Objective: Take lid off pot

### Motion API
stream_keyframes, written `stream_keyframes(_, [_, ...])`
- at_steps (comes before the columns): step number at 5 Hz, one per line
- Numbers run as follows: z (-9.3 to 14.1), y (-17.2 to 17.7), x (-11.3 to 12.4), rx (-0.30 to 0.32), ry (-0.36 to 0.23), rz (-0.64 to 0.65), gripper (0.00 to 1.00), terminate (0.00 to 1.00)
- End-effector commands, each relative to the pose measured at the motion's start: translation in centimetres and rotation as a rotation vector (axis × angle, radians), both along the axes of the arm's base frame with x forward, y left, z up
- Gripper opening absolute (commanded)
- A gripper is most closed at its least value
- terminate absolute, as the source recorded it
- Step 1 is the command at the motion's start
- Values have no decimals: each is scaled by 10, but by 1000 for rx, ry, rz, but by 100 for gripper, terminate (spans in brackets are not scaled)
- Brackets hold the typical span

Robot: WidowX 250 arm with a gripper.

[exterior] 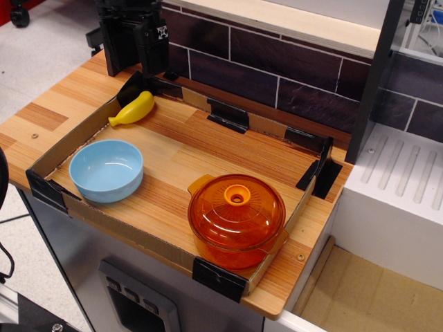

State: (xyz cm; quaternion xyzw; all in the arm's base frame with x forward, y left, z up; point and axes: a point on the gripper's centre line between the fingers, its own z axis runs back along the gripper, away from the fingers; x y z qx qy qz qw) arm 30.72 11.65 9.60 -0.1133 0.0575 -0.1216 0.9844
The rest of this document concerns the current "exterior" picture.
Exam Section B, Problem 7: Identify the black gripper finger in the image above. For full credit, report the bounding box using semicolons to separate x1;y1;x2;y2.
142;66;166;95

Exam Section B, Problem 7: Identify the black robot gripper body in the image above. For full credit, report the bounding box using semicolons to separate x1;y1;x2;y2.
96;1;169;75

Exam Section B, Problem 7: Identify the orange transparent pot lid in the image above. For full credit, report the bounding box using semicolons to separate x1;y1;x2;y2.
188;174;287;251

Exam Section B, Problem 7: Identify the orange transparent pot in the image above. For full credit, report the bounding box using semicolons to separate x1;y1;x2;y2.
187;174;290;272

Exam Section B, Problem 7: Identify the yellow plastic banana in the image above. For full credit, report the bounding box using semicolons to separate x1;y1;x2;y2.
108;91;155;127

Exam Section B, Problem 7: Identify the light blue bowl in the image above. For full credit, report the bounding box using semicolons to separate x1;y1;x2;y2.
69;140;144;203

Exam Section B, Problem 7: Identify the black caster wheel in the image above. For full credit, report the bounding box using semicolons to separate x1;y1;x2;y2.
10;7;30;28

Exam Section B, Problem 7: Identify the cardboard fence with black tape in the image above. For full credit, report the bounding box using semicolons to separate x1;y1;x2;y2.
26;73;352;318

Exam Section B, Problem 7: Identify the grey oven control panel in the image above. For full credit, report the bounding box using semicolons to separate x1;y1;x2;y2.
98;260;181;331

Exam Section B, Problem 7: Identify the dark grey upright post right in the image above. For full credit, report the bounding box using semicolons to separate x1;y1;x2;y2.
345;1;404;165

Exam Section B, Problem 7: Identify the black cable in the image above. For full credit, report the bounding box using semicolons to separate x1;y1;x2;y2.
0;214;32;284

